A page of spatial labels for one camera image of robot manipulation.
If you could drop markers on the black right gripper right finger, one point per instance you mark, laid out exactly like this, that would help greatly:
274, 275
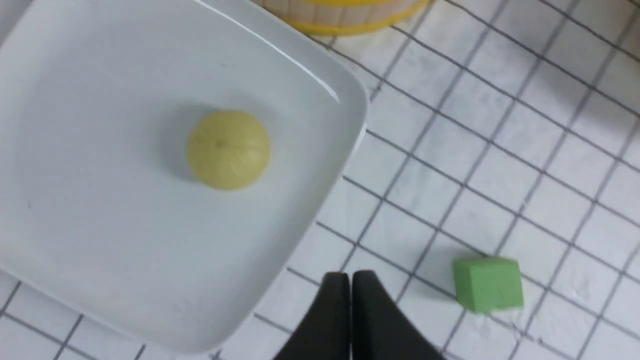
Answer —
380, 330

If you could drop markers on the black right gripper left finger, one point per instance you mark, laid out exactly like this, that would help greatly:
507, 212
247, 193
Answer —
325, 331

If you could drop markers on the yellow steamed bun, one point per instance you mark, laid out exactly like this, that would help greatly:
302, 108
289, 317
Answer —
228, 150

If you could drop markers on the white square plate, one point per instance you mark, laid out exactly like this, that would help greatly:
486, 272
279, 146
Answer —
99, 209

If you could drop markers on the green foam cube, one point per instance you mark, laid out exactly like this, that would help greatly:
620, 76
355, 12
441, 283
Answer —
488, 284

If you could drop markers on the white grid tablecloth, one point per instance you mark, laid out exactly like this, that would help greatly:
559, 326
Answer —
495, 128

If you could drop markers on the wooden steamer basket yellow rim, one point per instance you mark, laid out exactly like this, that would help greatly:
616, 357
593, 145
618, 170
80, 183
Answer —
328, 18

